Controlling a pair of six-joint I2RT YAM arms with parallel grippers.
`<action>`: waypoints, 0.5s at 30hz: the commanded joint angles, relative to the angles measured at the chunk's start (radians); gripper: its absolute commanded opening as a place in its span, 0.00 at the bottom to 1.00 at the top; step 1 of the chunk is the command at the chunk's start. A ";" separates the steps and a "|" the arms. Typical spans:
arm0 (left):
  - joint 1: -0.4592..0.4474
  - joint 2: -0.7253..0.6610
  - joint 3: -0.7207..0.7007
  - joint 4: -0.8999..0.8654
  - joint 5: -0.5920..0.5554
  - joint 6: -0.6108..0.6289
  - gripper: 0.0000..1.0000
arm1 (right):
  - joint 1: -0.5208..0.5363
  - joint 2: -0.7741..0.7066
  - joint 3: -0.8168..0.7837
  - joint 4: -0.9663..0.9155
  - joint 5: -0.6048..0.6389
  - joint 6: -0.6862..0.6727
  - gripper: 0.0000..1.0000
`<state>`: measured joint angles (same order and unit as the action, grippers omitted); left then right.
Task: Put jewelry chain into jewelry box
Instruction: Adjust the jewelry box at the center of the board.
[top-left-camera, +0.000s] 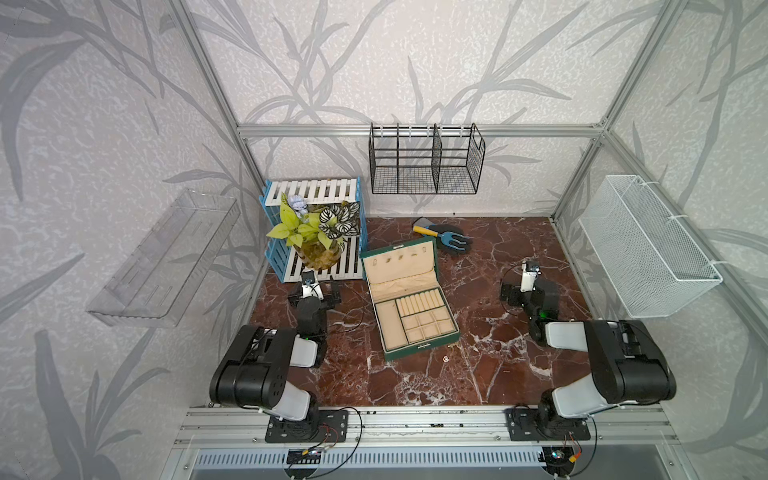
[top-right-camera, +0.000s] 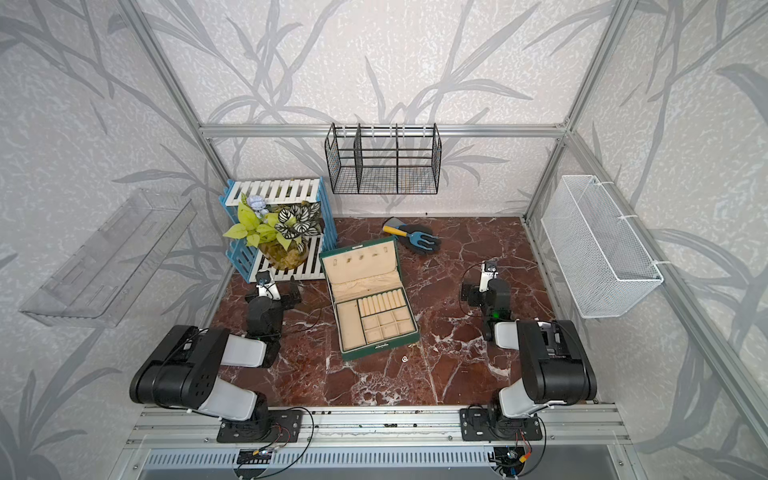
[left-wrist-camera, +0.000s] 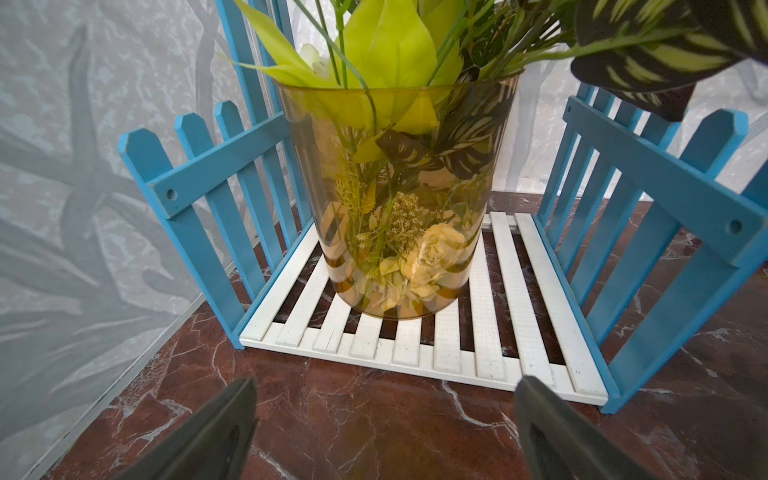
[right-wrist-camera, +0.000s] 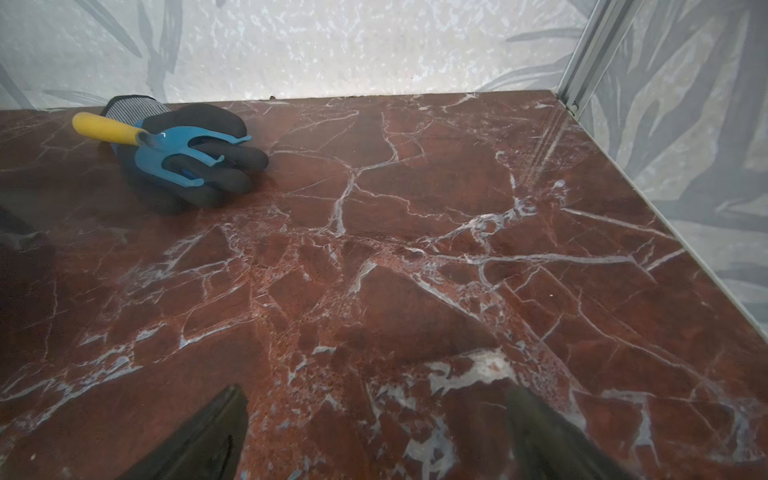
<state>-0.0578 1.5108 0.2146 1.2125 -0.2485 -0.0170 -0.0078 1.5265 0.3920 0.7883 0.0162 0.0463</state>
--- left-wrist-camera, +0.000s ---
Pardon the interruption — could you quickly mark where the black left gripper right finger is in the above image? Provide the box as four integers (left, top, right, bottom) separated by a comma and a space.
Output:
515, 376, 654, 479

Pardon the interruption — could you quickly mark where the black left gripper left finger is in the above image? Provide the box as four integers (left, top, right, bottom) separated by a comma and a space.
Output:
117, 378, 257, 479

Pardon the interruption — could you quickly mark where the blue white picket plant stand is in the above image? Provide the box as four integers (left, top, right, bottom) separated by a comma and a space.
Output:
119, 1, 767, 414

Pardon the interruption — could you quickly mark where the glass vase with artificial plants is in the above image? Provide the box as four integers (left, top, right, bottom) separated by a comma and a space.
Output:
238, 1, 767, 320

